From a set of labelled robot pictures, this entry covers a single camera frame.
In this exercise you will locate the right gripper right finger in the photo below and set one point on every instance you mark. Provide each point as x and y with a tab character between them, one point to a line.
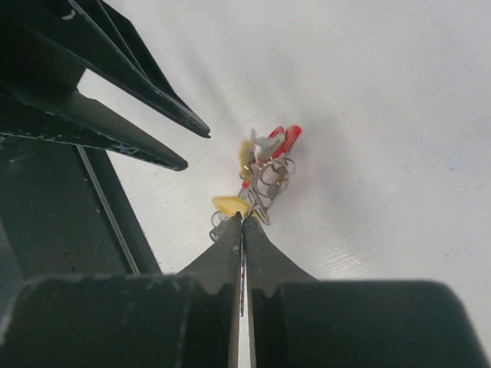
295	320

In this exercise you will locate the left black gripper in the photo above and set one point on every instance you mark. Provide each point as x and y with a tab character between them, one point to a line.
43	104

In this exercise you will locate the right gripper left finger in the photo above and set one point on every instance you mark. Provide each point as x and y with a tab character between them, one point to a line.
188	319

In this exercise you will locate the key with yellow window tag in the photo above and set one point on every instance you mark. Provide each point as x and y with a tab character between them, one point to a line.
226	207

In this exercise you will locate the red handled key organizer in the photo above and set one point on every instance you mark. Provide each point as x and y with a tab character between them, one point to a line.
266	168

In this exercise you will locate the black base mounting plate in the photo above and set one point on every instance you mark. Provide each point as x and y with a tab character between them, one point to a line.
64	211

